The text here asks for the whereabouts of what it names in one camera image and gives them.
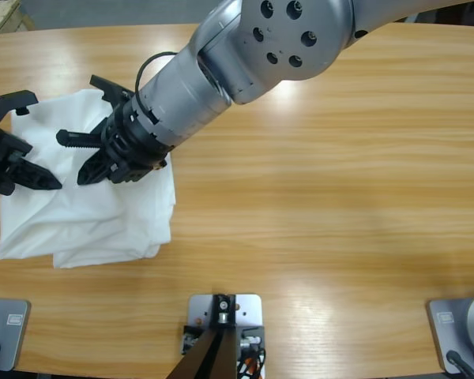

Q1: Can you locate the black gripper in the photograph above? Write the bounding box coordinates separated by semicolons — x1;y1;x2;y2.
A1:
0;125;63;197
55;93;175;187

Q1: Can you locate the white t-shirt with black print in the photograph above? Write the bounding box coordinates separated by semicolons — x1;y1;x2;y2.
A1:
9;88;179;222

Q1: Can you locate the wooden crate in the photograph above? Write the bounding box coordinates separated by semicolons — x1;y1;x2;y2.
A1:
0;0;37;36

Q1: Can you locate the white mounting block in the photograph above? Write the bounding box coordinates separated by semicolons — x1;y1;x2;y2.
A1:
186;292;265;329

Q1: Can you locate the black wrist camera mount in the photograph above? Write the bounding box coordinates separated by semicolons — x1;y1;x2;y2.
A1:
89;74;136;110
0;89;40;128

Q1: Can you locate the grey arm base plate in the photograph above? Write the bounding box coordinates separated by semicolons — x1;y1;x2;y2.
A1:
425;292;474;375
0;296;32;372

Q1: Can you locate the dark camera stand post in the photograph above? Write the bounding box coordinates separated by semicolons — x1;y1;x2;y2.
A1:
168;292;239;379

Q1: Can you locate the orange cable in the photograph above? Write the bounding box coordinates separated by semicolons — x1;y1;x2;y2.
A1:
236;349;266;379

